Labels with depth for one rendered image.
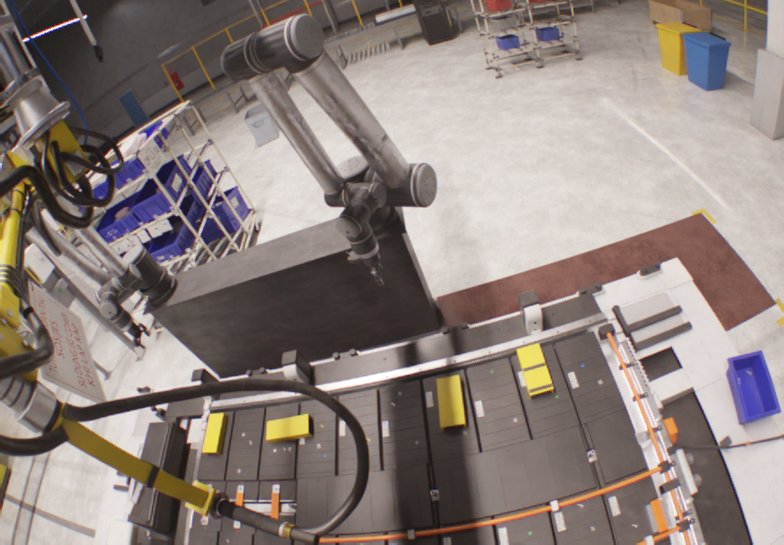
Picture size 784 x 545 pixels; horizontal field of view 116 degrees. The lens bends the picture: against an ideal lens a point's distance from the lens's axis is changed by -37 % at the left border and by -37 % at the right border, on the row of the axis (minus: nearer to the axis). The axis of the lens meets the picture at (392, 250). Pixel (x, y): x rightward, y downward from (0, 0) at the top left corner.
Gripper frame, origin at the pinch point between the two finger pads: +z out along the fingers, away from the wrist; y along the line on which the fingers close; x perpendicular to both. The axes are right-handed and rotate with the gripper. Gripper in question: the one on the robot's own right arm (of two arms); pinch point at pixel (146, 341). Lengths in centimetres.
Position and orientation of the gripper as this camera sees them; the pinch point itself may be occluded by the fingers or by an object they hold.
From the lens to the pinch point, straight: 250.7
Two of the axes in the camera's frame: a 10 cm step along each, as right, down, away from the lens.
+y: -0.8, -6.5, 7.6
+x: -9.5, 2.8, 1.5
